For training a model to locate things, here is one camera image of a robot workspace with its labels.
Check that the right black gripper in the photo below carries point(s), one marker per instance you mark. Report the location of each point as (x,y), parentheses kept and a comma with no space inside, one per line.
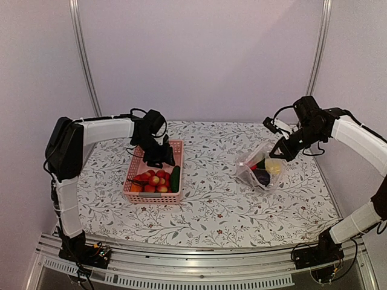
(288,153)

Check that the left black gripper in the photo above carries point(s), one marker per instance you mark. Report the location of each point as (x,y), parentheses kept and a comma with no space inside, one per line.
(166,156)

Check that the yellow toy pepper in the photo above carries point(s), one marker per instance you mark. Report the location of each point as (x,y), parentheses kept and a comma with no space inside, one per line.
(273,166)

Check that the dark green toy cucumber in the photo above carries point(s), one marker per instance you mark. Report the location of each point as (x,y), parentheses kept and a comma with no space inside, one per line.
(175,179)

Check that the clear zip top bag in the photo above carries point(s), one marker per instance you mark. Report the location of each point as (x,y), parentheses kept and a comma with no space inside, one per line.
(246,160)

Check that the dark purple toy eggplant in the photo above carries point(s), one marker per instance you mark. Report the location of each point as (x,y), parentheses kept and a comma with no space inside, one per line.
(262,176)

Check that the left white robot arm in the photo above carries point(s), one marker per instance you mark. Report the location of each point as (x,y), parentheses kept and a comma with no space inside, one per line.
(64,154)

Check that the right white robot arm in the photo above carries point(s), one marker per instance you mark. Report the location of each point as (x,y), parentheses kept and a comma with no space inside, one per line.
(363,168)

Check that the pink plastic basket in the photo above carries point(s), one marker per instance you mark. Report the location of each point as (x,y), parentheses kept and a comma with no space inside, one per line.
(137,166)

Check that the red yellow toy fruit bunch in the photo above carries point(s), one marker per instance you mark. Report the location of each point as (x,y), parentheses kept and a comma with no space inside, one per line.
(153,181)

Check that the orange toy fruit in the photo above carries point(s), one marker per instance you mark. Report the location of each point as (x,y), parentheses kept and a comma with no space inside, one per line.
(136,188)

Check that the floral table mat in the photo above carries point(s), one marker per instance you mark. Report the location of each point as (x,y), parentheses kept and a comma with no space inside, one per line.
(216,209)

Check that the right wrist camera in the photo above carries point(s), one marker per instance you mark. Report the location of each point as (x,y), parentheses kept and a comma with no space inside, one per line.
(277,126)

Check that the aluminium front rail frame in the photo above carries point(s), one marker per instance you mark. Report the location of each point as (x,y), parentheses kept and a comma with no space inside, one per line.
(136,265)

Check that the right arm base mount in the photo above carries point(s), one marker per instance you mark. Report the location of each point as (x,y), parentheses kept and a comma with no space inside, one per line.
(326,251)

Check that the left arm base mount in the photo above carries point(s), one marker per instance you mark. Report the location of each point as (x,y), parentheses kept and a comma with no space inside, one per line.
(76,250)

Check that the right aluminium corner post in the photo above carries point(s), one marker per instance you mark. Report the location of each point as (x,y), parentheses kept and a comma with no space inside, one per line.
(320,46)

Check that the aluminium corner post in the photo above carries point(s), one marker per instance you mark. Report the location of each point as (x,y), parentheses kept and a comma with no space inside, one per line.
(320,46)
(83,56)

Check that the left aluminium corner post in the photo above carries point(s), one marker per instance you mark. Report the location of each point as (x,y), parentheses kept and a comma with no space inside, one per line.
(83,56)

